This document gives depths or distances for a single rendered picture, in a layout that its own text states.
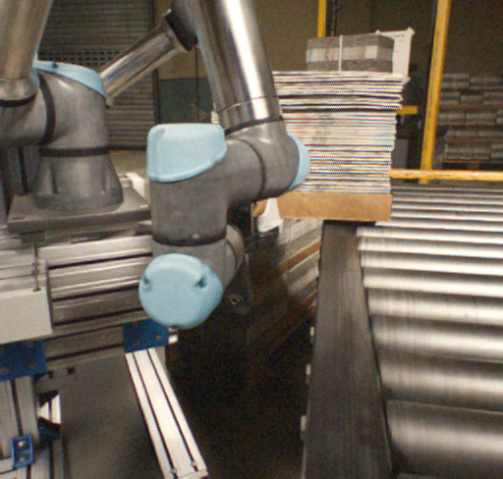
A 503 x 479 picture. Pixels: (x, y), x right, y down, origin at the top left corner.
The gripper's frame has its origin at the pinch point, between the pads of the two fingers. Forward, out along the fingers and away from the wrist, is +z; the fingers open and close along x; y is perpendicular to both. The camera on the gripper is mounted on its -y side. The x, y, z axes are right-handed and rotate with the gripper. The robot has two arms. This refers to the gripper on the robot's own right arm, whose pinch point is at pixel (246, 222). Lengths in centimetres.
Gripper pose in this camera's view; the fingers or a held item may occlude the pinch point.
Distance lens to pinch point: 76.0
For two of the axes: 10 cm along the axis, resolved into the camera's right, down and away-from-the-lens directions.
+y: -0.4, -9.6, -2.6
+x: -9.8, -0.1, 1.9
